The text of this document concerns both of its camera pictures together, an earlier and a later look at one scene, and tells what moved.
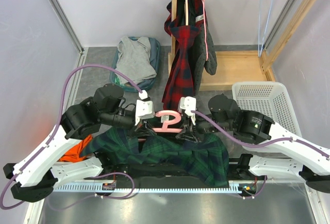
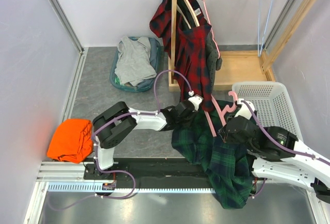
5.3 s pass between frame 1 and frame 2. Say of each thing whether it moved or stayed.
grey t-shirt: stayed
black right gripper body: moved
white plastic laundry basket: stayed
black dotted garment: moved
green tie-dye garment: stayed
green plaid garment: moved
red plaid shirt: moved
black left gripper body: moved
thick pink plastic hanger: moved
